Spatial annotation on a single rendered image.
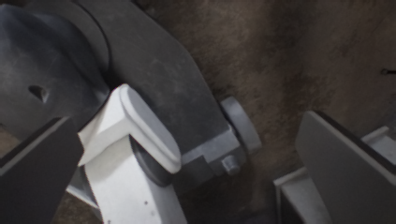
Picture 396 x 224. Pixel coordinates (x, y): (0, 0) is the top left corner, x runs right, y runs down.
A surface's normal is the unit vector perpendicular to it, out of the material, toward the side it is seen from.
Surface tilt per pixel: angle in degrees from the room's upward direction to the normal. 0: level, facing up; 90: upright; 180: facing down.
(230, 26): 0
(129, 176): 48
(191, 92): 0
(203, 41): 0
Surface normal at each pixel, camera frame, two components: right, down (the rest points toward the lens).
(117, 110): -0.29, -0.40
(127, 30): 0.25, 0.53
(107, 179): -0.16, -0.16
